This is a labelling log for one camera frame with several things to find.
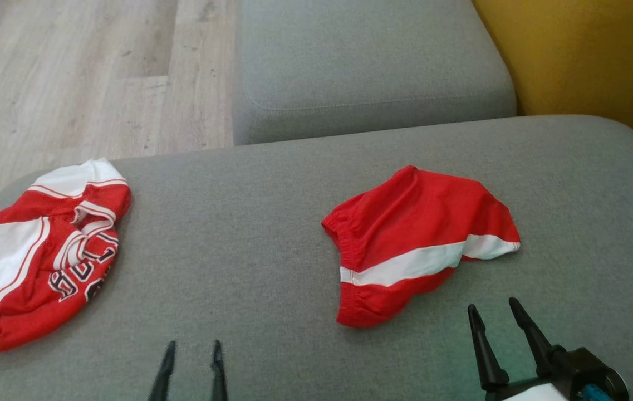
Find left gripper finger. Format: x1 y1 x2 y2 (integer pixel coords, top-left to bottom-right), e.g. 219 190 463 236
210 340 229 401
148 341 176 401

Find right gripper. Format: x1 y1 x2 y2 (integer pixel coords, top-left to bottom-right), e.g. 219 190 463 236
467 297 629 401

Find red white basketball jersey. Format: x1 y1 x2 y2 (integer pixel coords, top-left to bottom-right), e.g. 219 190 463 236
0 158 132 352

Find red white striped shorts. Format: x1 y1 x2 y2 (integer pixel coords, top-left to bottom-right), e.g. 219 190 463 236
321 165 521 328

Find large grey sofa seat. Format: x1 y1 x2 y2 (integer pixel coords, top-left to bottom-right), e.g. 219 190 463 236
0 115 633 401

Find yellow cushion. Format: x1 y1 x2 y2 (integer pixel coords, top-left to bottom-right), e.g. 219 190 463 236
472 0 633 146

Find grey sofa cushion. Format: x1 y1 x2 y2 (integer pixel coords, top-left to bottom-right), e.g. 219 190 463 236
233 0 517 146

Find blue cable connector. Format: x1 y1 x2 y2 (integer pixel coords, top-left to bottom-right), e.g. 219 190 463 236
583 384 615 401

